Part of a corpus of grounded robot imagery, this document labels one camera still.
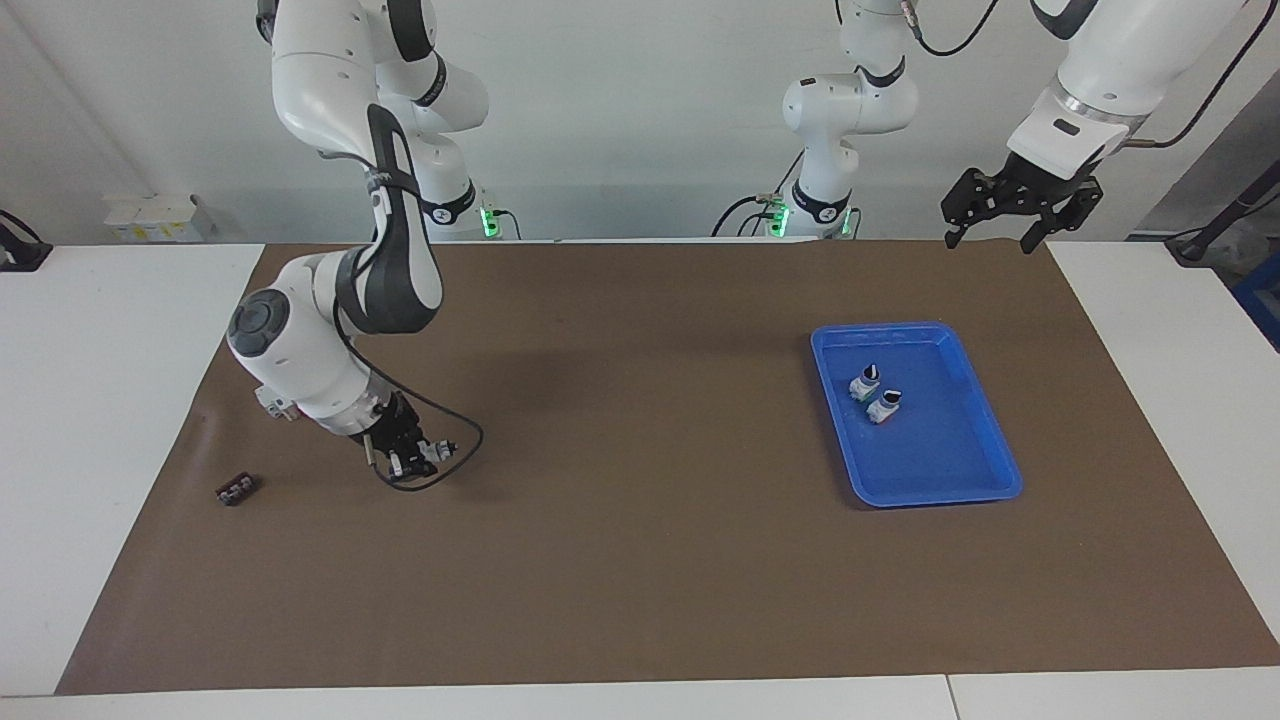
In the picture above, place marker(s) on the blue plastic tray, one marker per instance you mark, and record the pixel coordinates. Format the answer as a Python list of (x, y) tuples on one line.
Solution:
[(930, 455)]

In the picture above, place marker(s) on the white cardboard box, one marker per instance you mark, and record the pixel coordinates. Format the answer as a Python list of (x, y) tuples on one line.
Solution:
[(155, 218)]

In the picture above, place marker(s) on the black desk mount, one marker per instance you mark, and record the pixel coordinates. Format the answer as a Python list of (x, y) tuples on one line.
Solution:
[(20, 252)]

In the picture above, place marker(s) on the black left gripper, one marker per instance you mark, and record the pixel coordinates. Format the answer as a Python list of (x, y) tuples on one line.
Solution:
[(1035, 185)]

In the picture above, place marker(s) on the black stand pole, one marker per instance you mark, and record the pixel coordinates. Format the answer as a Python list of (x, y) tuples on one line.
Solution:
[(1225, 215)]

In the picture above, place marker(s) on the small white grey part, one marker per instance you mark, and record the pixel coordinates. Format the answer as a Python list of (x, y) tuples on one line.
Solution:
[(435, 455)]

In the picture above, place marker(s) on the small dark terminal block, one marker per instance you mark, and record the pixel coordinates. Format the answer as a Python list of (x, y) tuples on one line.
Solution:
[(237, 489)]

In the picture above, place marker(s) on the white selector switch black knob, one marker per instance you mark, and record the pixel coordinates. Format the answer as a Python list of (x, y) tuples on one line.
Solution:
[(884, 408), (864, 384)]

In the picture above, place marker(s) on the white circuit breaker red lever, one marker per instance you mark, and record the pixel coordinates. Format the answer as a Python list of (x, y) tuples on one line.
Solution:
[(272, 402)]

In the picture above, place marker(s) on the brown paper table mat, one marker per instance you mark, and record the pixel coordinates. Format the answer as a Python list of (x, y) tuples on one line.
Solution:
[(640, 560)]

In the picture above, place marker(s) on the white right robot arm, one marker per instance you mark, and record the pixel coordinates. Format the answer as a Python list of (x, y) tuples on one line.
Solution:
[(300, 350)]

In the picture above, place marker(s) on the blue crate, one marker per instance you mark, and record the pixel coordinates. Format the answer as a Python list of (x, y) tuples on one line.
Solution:
[(1262, 300)]

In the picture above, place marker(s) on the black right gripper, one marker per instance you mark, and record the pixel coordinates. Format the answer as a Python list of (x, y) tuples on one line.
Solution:
[(388, 432)]

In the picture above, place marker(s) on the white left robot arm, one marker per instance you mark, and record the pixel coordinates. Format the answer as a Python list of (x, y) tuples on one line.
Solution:
[(850, 100)]

